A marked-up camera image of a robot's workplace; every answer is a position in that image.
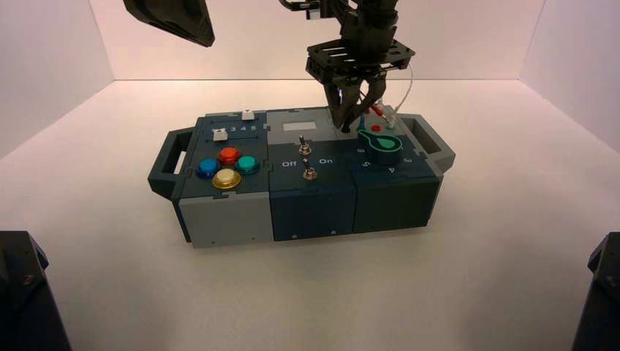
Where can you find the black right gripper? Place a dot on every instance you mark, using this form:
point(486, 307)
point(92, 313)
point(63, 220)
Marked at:
point(361, 55)

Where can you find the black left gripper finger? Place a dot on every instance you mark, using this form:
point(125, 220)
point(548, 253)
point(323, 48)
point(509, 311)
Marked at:
point(174, 19)

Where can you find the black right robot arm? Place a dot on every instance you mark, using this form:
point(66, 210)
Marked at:
point(368, 6)

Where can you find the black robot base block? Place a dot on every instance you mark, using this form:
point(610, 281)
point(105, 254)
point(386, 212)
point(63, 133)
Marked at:
point(603, 300)
point(24, 300)

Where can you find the green pointer dial knob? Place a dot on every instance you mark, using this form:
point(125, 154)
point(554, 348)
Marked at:
point(385, 145)

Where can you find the grey display panel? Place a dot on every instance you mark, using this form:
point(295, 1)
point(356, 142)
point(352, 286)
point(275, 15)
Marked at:
point(299, 127)

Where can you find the white slider knob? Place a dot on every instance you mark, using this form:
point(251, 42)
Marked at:
point(220, 134)
point(247, 115)

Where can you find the blue grey task box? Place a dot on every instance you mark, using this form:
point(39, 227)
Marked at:
point(310, 203)

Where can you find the teal round push button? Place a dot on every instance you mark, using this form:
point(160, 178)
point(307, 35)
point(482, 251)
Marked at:
point(247, 164)

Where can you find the red round push button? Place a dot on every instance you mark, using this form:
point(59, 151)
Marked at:
point(228, 155)

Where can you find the blue round push button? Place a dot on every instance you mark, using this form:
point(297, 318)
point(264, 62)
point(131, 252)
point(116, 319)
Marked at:
point(208, 167)

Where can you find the yellow round push button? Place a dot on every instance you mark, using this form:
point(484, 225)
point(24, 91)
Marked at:
point(226, 178)

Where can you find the metal toggle switch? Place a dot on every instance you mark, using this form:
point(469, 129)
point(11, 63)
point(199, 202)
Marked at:
point(308, 172)
point(303, 147)

